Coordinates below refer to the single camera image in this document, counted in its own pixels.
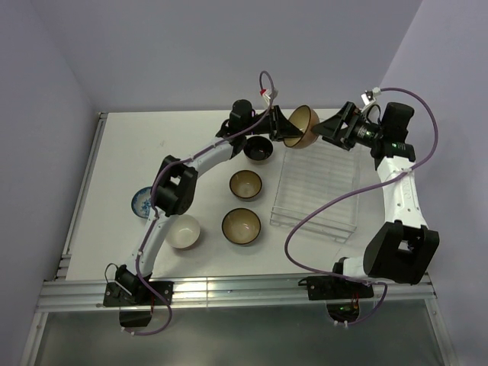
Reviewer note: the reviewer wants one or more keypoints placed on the white wire dish rack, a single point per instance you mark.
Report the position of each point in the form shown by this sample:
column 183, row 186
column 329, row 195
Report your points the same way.
column 309, row 179

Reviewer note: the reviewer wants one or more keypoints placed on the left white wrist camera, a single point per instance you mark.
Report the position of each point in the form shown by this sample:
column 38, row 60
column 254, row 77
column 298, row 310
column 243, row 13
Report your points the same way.
column 268, row 96

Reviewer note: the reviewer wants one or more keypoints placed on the blue white floral bowl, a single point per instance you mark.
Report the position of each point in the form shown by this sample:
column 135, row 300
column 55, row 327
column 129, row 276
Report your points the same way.
column 141, row 203

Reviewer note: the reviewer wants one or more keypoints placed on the tan blue-outside bowl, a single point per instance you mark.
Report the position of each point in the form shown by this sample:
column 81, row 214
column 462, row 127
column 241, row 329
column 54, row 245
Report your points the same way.
column 241, row 226

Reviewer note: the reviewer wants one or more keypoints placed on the small tan patterned bowl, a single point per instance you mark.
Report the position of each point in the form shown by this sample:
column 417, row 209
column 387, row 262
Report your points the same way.
column 246, row 185

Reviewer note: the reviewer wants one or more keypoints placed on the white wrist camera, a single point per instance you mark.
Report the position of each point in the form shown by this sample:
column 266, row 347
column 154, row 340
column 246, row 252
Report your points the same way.
column 268, row 96
column 369, row 98

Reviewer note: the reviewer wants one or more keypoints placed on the white plain bowl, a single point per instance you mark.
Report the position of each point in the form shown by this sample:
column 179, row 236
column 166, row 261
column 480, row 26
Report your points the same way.
column 184, row 232

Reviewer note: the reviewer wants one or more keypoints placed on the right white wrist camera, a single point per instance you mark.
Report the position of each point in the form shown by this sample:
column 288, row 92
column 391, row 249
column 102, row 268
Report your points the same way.
column 369, row 98

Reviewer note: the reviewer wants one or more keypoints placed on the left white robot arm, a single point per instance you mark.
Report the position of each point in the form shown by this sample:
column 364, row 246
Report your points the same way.
column 172, row 192

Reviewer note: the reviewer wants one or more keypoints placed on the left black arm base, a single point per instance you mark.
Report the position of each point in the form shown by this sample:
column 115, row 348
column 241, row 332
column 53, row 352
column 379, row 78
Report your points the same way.
column 135, row 301

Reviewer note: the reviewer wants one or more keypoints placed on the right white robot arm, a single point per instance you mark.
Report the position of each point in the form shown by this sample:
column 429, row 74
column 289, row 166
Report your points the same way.
column 404, row 246

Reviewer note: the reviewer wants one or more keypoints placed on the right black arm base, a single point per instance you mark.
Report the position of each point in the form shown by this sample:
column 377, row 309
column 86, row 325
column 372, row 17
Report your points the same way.
column 341, row 296

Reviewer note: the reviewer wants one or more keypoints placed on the large tan pink-outside bowl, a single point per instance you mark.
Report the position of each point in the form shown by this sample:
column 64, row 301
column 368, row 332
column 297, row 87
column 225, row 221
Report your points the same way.
column 304, row 118

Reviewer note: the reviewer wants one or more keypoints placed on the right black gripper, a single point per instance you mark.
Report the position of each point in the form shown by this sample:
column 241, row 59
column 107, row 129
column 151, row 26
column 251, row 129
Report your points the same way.
column 331, row 128

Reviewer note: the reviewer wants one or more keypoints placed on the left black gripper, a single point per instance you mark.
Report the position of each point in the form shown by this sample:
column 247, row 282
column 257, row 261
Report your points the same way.
column 280, row 126

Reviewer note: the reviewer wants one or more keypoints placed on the black glossy bowl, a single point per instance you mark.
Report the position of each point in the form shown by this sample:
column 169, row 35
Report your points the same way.
column 258, row 150

